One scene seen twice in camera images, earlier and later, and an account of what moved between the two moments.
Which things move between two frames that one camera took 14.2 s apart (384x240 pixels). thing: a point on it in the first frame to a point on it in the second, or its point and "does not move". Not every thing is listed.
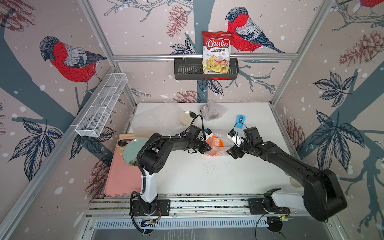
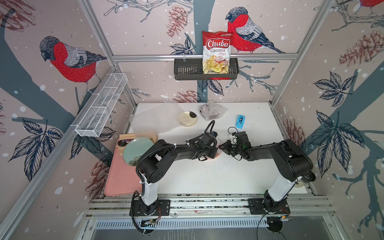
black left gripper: (204, 148) to (214, 150)
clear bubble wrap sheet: (210, 110) does not move
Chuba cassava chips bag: (217, 50) does not move
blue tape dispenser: (240, 118) does not move
